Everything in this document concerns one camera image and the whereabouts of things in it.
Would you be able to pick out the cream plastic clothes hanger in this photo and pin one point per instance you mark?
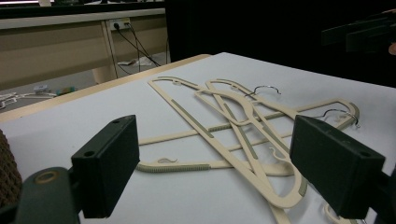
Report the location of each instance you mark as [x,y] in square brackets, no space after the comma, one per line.
[240,132]
[174,168]
[190,117]

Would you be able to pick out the brown wicker basket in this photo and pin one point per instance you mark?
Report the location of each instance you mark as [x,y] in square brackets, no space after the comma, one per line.
[7,174]

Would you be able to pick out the wall power socket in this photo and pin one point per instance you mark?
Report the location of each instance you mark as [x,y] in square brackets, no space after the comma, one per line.
[120,23]

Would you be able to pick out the green and blue plastic packet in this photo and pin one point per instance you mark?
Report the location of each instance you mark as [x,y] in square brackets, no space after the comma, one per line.
[65,90]

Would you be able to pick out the beige desk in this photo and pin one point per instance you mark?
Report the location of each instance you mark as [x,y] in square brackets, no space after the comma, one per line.
[56,46]

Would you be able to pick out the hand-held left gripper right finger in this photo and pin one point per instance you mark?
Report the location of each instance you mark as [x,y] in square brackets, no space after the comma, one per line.
[336,168]

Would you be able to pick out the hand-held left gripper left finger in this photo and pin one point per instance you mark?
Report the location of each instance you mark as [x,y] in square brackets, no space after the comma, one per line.
[106,161]

